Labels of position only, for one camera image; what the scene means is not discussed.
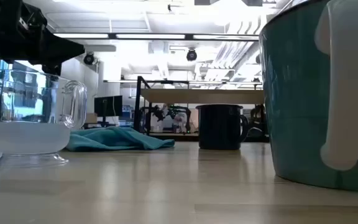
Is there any teal mug white handle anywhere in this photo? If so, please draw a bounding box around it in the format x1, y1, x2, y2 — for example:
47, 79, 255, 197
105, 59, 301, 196
259, 0, 358, 193

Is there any wooden shelf black frame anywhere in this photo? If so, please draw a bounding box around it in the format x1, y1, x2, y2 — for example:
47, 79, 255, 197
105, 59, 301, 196
134, 76, 270, 138

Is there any teal microfibre cloth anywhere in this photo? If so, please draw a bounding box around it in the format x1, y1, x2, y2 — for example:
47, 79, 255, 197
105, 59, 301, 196
65, 126, 176, 152

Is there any dark blue enamel mug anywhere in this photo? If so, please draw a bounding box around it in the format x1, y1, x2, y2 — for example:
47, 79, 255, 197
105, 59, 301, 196
196, 104, 250, 151

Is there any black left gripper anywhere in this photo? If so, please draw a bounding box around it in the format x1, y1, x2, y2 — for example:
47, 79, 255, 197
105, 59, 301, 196
0, 0, 86, 77

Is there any clear glass mug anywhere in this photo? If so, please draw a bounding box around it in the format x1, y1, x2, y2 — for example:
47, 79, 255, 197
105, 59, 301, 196
0, 68, 88, 168

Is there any black computer monitor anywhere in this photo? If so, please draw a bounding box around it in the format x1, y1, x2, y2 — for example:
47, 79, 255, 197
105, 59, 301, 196
94, 95, 123, 118

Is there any ceiling light strip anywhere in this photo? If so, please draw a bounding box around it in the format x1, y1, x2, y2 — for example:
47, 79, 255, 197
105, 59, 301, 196
53, 32, 260, 42

